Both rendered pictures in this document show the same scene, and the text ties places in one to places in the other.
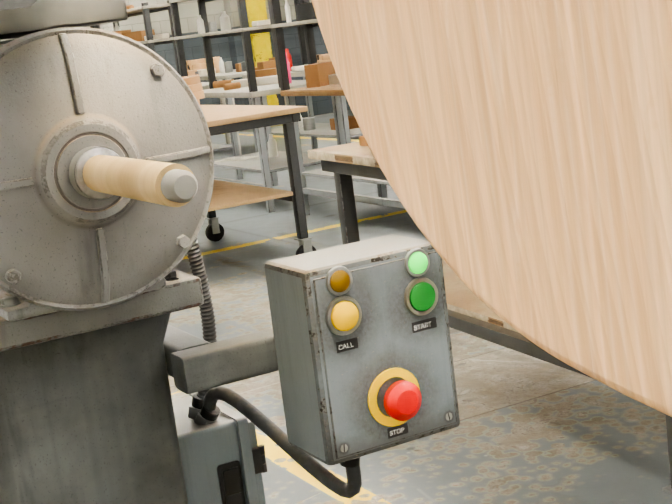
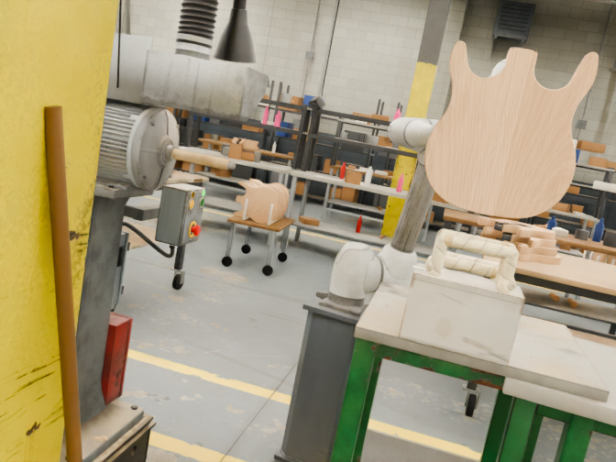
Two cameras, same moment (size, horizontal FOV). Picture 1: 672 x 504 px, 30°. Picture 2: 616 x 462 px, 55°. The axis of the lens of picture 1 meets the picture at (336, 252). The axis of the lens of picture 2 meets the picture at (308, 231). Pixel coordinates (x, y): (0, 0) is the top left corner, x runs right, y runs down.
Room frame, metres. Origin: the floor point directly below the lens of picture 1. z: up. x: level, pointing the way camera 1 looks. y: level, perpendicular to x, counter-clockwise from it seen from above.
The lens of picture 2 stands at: (-0.42, 1.32, 1.40)
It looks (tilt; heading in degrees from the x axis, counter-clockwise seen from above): 9 degrees down; 309
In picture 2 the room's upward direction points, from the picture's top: 11 degrees clockwise
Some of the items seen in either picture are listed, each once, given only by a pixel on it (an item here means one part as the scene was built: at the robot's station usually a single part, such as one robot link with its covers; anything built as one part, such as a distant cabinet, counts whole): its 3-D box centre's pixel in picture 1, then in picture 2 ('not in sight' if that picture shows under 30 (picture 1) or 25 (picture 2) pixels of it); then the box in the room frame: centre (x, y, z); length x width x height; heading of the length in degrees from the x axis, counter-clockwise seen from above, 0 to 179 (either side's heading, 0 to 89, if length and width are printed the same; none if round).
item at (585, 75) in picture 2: not in sight; (577, 74); (0.07, -0.15, 1.64); 0.07 x 0.04 x 0.10; 26
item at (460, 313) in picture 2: not in sight; (460, 311); (0.19, -0.10, 1.02); 0.27 x 0.15 x 0.17; 27
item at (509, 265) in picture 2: not in sight; (507, 272); (0.10, -0.09, 1.15); 0.03 x 0.03 x 0.09
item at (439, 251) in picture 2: not in sight; (438, 257); (0.25, -0.02, 1.15); 0.03 x 0.03 x 0.09
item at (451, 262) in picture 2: not in sight; (468, 266); (0.24, -0.20, 1.12); 0.20 x 0.03 x 0.03; 26
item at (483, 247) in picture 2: not in sight; (477, 246); (0.17, -0.06, 1.20); 0.20 x 0.03 x 0.03; 26
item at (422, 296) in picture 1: (419, 296); not in sight; (1.24, -0.08, 1.07); 0.03 x 0.01 x 0.03; 117
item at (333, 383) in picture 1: (315, 365); (159, 218); (1.31, 0.04, 0.99); 0.24 x 0.21 x 0.26; 27
